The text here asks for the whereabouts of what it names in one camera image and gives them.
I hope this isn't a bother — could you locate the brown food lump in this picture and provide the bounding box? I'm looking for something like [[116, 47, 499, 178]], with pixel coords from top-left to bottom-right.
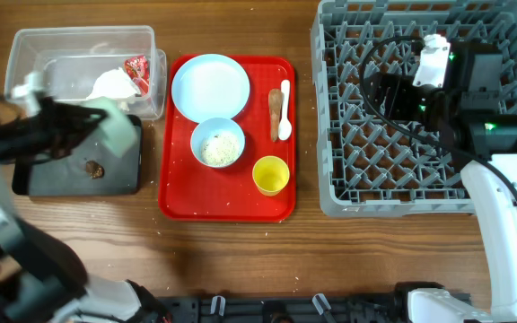
[[85, 161, 105, 179]]

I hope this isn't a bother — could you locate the mint green bowl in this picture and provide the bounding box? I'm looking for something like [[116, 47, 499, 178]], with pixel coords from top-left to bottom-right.
[[83, 97, 138, 158]]

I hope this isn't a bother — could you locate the brown carrot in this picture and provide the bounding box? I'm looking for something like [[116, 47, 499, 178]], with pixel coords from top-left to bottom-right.
[[268, 89, 284, 142]]

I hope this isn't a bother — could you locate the yellow plastic cup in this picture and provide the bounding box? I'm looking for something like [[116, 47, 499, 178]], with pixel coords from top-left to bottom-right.
[[252, 156, 290, 196]]

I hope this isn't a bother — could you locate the light blue rice bowl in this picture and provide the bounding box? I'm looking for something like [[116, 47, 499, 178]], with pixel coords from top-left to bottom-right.
[[190, 118, 246, 169]]

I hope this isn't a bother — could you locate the white rice pile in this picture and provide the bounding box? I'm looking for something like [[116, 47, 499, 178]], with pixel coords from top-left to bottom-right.
[[201, 132, 240, 167]]

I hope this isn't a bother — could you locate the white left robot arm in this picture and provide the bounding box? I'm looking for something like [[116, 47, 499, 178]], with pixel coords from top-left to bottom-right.
[[0, 93, 173, 322]]

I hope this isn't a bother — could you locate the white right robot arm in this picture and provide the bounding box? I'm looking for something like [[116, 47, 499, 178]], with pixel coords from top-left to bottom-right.
[[360, 34, 517, 322]]

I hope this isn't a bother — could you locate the black food waste tray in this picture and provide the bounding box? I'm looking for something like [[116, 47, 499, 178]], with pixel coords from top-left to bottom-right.
[[12, 115, 143, 196]]

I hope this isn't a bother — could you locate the grey dishwasher rack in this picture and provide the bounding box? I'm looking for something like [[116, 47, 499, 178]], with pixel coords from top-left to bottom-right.
[[311, 0, 517, 217]]

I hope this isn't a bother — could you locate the clear plastic waste bin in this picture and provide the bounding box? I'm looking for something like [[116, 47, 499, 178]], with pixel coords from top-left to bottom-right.
[[4, 25, 167, 120]]

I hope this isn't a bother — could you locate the crumpled white tissue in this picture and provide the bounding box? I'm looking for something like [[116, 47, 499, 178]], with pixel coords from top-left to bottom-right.
[[86, 67, 141, 100]]

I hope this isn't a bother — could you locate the red snack wrapper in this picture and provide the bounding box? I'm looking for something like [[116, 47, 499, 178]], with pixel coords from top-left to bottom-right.
[[124, 56, 150, 96]]

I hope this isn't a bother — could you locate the white plastic spoon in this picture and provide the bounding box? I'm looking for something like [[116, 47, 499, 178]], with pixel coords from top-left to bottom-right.
[[278, 80, 293, 141]]

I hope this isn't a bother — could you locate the red serving tray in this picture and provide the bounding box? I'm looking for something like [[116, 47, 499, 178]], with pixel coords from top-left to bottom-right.
[[158, 55, 296, 223]]

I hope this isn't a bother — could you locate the light blue plate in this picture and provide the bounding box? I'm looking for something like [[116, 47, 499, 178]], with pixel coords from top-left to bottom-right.
[[171, 54, 250, 123]]

